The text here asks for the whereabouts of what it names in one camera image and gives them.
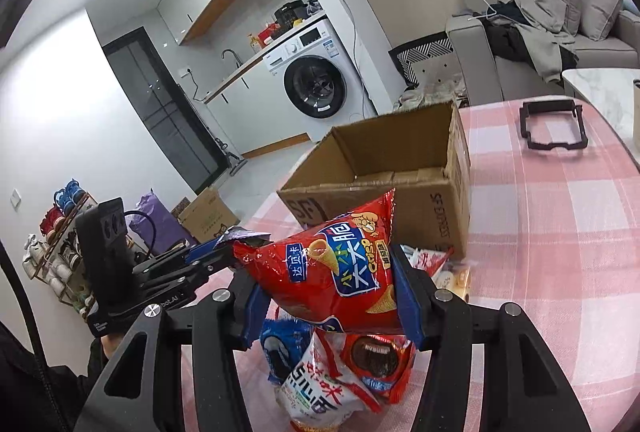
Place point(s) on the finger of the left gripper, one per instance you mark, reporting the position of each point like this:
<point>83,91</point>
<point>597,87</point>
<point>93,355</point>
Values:
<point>167,277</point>
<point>212,252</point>

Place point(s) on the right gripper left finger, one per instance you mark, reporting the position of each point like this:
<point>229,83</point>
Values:
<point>140,389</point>

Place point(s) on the blue cookie packet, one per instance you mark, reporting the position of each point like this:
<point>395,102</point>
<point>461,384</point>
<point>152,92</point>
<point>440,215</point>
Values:
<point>284,342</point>

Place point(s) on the white red noodle snack bag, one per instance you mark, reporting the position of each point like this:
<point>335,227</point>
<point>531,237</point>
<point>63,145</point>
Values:
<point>322,393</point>

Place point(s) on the red corn crisp bag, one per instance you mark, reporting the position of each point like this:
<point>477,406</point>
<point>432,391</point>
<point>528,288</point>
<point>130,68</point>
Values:
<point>337,275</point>

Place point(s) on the clear yellow biscuit packet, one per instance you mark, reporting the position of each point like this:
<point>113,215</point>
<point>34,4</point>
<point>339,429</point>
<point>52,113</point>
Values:
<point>456,278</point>

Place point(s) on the small red snack packet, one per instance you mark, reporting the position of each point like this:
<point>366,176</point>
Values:
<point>430,261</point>

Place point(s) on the purple white snack bag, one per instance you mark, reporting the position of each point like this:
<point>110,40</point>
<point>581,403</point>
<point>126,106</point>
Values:
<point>240,234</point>

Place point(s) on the red chocolate pie packet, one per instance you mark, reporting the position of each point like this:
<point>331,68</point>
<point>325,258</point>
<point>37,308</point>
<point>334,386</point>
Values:
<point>382,363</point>

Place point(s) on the left hand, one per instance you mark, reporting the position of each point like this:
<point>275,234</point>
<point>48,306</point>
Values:
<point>110,343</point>

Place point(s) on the small cardboard box on floor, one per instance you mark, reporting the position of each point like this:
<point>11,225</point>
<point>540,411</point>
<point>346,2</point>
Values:
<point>207,216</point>

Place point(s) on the shoe rack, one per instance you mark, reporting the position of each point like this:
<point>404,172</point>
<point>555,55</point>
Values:
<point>54,256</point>

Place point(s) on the dark glass door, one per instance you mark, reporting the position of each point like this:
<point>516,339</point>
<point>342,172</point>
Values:
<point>164,110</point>

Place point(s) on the white washing machine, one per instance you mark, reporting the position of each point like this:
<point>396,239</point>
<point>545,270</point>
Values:
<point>319,80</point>

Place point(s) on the brown cardboard SF box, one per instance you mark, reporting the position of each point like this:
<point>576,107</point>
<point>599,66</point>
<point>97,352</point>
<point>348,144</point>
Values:
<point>420,154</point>

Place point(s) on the black patterned chair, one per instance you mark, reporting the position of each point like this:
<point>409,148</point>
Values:
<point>429,57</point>

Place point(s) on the white marble side table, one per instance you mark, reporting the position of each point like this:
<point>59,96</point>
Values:
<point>615,94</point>

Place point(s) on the grey sofa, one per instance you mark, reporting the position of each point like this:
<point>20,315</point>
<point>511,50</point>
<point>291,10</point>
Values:
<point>489,78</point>

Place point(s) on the grey clothes pile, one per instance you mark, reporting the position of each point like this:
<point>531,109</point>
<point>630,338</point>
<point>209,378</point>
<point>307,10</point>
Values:
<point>531,32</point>

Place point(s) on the black plastic frame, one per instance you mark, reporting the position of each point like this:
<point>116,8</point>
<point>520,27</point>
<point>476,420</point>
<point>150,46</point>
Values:
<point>553,124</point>

